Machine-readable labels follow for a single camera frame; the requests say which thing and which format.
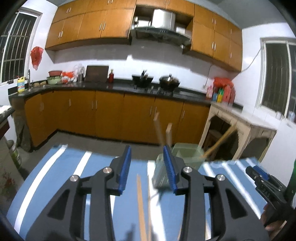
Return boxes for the wooden chopstick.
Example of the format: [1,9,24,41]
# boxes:
[200,126,237,159]
[154,113,165,146]
[137,174,147,241]
[166,123,173,147]

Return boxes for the black wok with utensils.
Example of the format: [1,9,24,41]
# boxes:
[132,70,154,88]

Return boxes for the person's right hand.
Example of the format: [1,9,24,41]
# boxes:
[260,204,290,240]

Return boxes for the beige carved side table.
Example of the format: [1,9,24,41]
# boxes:
[199,101,276,162]

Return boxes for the green perforated utensil holder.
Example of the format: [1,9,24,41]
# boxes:
[152,143,205,193]

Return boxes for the blue white striped tablecloth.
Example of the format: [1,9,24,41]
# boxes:
[6,144,269,241]

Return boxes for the right window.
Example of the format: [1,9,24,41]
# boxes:
[259,40,295,122]

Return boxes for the window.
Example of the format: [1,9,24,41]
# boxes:
[259,40,295,122]
[1,11,38,84]

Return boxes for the red bags and bottles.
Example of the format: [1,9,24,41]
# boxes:
[206,77,236,106]

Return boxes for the black lidded wok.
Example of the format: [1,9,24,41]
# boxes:
[159,74,180,92]

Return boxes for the lower wooden cabinets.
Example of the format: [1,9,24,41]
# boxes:
[24,90,209,147]

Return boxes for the wooden cabinets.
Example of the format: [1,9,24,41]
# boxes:
[24,90,209,147]
[45,1,242,72]

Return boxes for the green enamel basin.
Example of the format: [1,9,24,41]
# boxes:
[47,76,62,85]

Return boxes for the yellow detergent bottle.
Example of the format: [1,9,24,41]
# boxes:
[17,76,26,93]

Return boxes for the red bowl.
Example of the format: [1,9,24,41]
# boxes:
[48,70,62,77]

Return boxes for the dark wooden cutting board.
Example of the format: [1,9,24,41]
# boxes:
[85,65,109,83]

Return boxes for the red bottle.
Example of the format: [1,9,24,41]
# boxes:
[108,69,114,83]

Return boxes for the glass jar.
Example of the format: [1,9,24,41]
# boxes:
[73,64,85,82]

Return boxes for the sink faucet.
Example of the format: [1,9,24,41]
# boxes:
[27,69,32,89]

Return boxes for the steel range hood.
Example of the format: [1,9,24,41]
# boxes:
[130,6,193,48]

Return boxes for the left window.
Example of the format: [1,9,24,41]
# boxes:
[1,11,38,84]

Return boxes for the upper wooden cabinets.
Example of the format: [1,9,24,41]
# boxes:
[45,1,242,72]

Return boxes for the red plastic bag on wall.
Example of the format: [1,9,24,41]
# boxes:
[30,46,44,70]

